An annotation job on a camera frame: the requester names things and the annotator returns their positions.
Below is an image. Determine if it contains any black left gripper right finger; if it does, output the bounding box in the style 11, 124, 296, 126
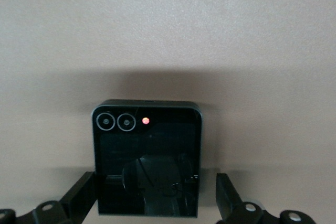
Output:
215, 173, 316, 224

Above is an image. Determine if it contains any black flip phone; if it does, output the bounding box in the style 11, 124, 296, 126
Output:
91, 99, 204, 218

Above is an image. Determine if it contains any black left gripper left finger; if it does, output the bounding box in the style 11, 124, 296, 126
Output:
0, 170, 97, 224

